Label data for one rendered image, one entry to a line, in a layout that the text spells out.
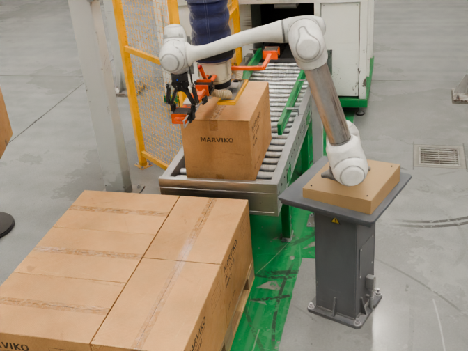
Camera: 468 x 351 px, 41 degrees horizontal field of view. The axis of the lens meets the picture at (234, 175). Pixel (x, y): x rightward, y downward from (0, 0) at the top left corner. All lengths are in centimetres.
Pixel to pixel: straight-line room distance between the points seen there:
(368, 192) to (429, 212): 149
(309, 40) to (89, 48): 212
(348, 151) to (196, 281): 91
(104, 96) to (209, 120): 113
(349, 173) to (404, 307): 108
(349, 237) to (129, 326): 116
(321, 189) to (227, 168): 77
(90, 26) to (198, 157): 121
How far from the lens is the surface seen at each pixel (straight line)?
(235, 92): 345
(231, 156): 358
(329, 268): 337
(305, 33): 258
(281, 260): 395
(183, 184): 366
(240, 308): 358
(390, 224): 429
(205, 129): 355
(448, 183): 481
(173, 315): 279
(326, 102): 272
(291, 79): 522
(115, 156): 462
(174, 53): 263
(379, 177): 311
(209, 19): 331
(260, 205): 360
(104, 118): 451
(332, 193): 301
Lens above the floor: 234
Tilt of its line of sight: 28 degrees down
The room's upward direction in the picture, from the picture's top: 5 degrees counter-clockwise
